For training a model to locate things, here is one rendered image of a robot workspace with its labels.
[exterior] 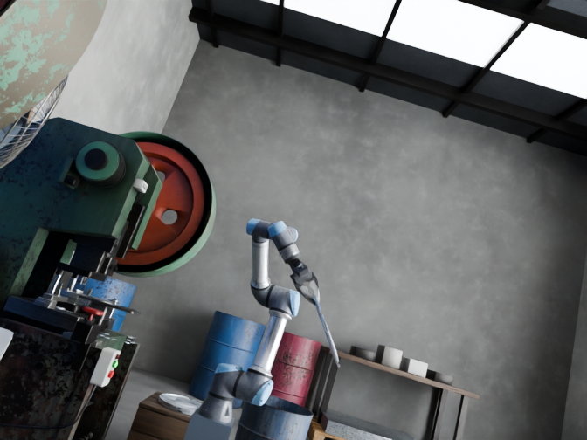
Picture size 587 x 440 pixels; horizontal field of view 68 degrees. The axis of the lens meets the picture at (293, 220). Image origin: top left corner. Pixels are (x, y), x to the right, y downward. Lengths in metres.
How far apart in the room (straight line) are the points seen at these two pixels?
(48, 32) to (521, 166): 6.27
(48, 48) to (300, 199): 4.89
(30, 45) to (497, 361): 5.79
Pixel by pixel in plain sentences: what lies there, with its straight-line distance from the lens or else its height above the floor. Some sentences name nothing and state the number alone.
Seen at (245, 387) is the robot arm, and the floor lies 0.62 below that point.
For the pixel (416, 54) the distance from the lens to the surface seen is 5.61.
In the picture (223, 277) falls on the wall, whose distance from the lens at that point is 5.44.
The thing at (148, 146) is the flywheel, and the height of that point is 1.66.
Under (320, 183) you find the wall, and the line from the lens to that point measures 5.71.
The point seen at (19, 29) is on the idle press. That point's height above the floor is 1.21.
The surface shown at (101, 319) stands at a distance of 2.16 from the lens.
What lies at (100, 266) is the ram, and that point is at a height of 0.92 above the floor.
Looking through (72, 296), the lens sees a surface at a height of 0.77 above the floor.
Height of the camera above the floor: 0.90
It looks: 14 degrees up
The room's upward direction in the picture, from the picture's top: 17 degrees clockwise
